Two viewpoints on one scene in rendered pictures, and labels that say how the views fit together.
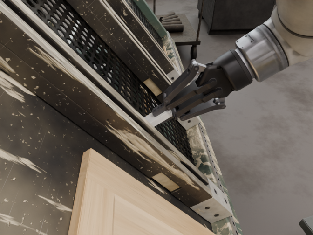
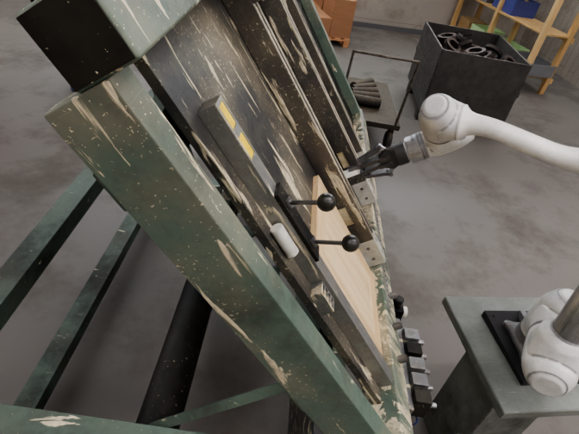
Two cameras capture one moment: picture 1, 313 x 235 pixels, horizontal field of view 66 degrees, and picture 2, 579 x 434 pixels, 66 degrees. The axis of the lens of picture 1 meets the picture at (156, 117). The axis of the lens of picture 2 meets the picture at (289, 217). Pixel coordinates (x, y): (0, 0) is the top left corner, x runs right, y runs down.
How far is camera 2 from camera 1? 104 cm
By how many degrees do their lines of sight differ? 3
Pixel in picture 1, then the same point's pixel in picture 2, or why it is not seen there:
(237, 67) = (401, 151)
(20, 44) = (305, 120)
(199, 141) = (371, 216)
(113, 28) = (326, 108)
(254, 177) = (426, 301)
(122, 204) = not seen: hidden behind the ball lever
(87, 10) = (313, 93)
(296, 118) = (502, 251)
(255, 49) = (412, 144)
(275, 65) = (420, 154)
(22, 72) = (300, 131)
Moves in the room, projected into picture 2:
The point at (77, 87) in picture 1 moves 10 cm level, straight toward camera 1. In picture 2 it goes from (320, 143) to (328, 160)
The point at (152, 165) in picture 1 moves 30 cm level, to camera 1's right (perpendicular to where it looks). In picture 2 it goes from (341, 201) to (428, 220)
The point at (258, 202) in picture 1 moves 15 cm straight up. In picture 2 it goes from (424, 325) to (432, 309)
